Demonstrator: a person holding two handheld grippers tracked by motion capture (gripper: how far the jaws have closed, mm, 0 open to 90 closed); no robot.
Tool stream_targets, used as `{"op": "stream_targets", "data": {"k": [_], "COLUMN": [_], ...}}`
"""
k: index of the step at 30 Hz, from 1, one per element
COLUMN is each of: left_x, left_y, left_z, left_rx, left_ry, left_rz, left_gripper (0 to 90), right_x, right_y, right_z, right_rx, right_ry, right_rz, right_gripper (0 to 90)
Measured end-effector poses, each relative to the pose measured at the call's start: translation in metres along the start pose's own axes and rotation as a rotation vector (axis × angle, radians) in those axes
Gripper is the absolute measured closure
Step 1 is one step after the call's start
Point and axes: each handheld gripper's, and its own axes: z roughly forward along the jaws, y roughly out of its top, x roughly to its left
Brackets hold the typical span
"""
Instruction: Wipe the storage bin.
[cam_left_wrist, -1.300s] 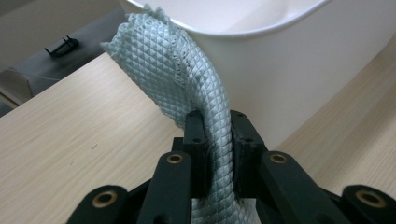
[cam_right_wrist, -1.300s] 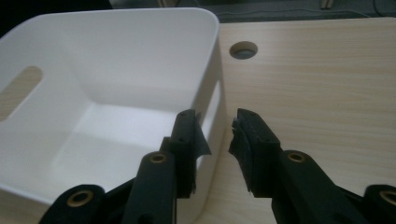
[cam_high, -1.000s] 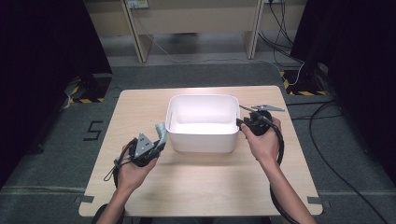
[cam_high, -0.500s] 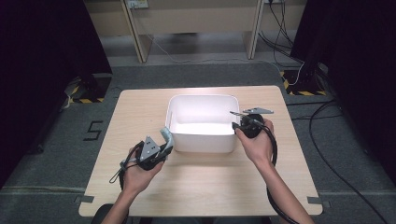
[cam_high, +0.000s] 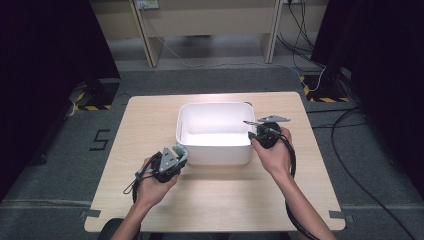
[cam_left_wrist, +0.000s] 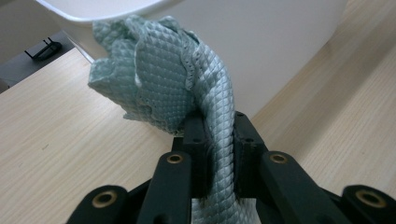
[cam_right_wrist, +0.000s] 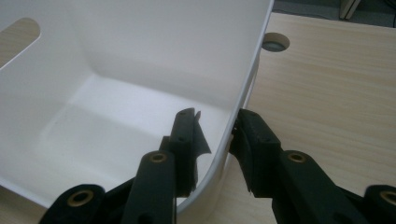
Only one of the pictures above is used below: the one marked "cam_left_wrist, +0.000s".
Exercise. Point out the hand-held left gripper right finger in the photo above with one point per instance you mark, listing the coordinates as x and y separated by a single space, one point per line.
247 161

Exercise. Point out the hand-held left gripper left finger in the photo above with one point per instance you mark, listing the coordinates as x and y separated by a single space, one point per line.
197 161

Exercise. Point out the light blue textured cloth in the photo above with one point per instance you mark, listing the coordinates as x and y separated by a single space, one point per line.
162 77

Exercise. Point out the white plastic bin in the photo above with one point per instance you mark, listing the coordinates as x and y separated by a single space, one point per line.
264 46

